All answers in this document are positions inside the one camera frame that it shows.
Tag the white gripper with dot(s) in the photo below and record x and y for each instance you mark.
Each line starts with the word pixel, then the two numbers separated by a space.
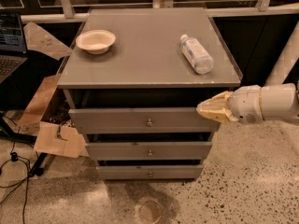
pixel 246 104

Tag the grey top drawer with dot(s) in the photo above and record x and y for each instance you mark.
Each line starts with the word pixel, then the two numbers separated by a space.
pixel 141 120

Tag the grey drawer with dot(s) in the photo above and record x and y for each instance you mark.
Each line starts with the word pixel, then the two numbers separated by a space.
pixel 133 151
pixel 141 120
pixel 150 172

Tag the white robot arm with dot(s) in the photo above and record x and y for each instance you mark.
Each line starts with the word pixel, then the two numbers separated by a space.
pixel 280 101

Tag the grey bottom drawer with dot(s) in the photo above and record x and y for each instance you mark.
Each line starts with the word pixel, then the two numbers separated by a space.
pixel 150 172

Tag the grey middle drawer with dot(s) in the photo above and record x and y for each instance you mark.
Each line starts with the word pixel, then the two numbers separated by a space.
pixel 133 151

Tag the grey drawer cabinet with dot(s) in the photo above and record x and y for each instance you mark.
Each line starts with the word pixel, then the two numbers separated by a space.
pixel 146 68

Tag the open black laptop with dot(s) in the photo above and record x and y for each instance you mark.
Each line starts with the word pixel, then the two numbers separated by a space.
pixel 13 49

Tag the clear plastic water bottle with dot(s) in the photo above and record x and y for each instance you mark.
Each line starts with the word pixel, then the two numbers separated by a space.
pixel 200 60

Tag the round floor drain cover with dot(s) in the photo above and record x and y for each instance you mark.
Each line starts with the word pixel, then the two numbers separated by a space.
pixel 150 212

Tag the white metal railing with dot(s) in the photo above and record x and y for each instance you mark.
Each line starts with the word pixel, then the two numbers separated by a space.
pixel 162 3

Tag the white paper bowl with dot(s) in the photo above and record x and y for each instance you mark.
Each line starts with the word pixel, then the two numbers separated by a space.
pixel 96 41

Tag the brown cardboard box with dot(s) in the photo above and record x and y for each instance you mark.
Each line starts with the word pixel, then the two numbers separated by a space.
pixel 48 109

